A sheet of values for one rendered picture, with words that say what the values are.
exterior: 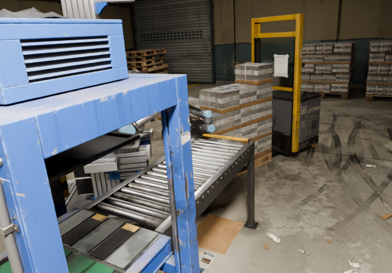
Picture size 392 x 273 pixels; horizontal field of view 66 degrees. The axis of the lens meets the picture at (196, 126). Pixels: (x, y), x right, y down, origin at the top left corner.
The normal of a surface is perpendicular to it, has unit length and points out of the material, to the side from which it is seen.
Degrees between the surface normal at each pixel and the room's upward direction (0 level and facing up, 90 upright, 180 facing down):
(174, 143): 90
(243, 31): 90
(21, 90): 90
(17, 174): 90
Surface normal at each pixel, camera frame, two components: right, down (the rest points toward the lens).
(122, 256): -0.06, -0.96
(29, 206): 0.87, 0.09
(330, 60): -0.51, 0.26
